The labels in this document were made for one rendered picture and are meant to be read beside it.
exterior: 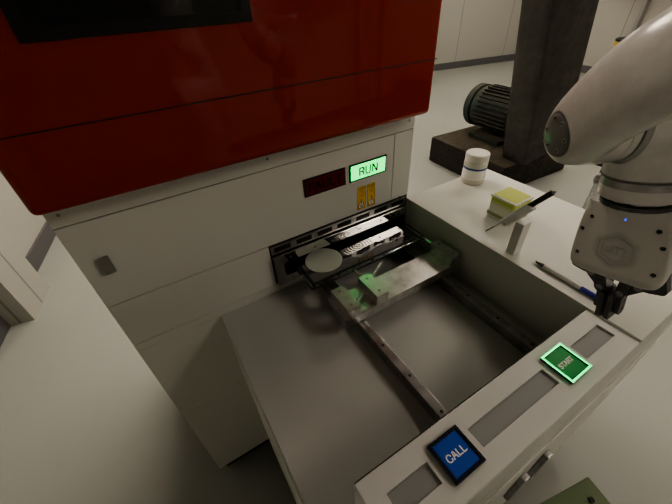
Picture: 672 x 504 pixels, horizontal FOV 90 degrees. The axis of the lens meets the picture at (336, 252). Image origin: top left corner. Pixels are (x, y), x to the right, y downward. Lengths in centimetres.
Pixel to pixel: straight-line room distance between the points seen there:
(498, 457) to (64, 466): 171
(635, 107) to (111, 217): 74
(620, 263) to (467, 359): 40
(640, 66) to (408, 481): 51
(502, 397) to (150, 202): 70
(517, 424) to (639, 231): 31
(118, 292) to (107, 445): 116
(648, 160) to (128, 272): 83
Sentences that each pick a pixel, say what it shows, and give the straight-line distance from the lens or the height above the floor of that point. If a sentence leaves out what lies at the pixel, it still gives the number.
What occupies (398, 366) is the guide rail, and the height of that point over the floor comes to 85.
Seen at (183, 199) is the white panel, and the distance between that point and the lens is 74.
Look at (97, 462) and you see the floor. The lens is 189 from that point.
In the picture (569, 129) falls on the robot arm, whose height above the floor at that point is 136.
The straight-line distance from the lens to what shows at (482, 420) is 61.
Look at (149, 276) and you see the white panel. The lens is 81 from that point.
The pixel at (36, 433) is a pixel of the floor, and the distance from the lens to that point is 213.
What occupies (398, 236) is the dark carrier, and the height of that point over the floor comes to 90.
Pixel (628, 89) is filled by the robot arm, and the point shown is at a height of 140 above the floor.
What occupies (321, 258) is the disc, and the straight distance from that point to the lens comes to 91.
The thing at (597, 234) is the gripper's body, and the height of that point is 122.
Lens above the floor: 148
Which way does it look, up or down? 39 degrees down
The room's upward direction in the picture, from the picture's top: 3 degrees counter-clockwise
